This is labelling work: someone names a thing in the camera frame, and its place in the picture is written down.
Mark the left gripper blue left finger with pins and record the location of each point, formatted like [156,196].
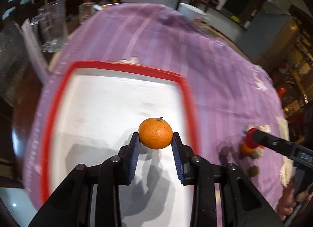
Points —
[129,155]

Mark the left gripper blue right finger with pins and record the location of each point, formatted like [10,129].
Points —
[183,160]

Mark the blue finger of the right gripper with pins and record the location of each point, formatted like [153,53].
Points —
[269,141]

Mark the smallest orange mandarin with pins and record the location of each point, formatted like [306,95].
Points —
[155,133]

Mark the red tomato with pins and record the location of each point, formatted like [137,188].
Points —
[248,140]

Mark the person's right hand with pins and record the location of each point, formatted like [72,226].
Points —
[288,202]

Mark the beige cork piece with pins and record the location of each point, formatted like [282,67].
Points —
[257,153]

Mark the large orange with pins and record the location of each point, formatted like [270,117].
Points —
[245,151]

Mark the green grape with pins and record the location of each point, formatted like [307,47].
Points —
[254,171]

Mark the purple striped cloth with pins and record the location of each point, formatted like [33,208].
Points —
[229,92]

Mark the red rimmed white tray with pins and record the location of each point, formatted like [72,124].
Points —
[95,111]

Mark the white bowl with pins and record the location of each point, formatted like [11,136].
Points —
[191,12]

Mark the red capped glass bottle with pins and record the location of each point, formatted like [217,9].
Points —
[85,10]

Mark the clear glass pitcher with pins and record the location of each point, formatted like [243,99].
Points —
[49,26]

